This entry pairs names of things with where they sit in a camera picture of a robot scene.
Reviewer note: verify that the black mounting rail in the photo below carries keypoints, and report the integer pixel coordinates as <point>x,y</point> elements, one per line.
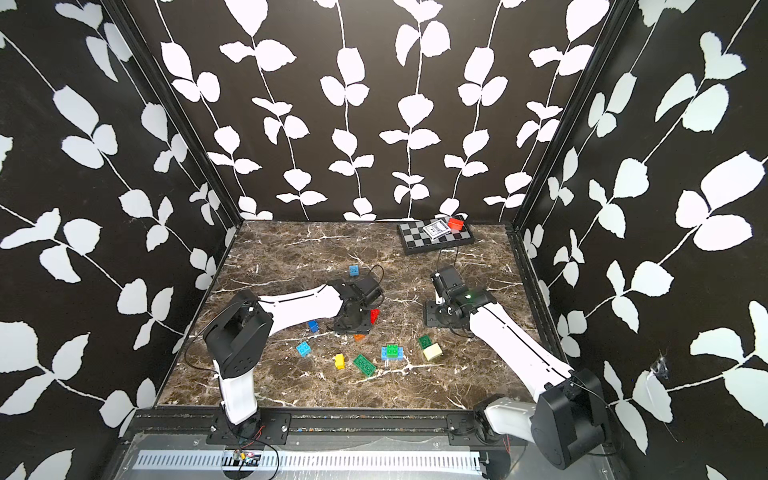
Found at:
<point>366,423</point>

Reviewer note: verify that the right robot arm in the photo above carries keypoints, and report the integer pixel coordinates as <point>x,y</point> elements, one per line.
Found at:
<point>557,390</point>

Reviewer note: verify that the small circuit board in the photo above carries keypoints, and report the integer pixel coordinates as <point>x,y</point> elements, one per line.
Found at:
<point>241,461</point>

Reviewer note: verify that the red block on chessboard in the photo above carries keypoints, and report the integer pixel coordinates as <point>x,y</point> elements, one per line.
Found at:
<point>456,224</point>

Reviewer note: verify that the cyan lego brick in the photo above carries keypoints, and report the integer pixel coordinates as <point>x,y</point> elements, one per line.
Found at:
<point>303,349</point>

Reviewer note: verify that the small green lego brick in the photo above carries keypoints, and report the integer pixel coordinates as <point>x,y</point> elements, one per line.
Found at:
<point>392,351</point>

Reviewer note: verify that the cream lego brick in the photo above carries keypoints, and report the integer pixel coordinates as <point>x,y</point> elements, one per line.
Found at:
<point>432,352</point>

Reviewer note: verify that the long green lego brick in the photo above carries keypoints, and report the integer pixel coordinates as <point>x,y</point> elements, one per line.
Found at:
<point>364,365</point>

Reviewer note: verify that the dark green lego brick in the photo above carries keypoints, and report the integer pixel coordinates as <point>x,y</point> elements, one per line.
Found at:
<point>424,341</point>

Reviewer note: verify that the white perforated strip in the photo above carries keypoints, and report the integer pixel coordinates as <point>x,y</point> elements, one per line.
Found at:
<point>378,461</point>

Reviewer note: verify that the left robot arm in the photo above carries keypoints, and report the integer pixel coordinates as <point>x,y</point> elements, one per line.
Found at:
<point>237,336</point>

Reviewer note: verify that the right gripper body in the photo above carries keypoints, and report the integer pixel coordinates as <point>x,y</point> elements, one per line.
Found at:
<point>437,314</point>

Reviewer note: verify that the black white chessboard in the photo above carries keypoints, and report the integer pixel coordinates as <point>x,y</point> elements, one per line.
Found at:
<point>424,236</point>

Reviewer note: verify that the long blue lego brick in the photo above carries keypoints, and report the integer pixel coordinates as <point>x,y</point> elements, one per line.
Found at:
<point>400,357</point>

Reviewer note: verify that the red lego brick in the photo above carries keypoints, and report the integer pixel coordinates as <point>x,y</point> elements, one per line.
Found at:
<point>374,315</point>

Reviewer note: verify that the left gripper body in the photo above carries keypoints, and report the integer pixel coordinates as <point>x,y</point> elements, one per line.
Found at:
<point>359,325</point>

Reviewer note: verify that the playing card deck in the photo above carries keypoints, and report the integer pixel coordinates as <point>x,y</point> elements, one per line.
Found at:
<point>436,229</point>

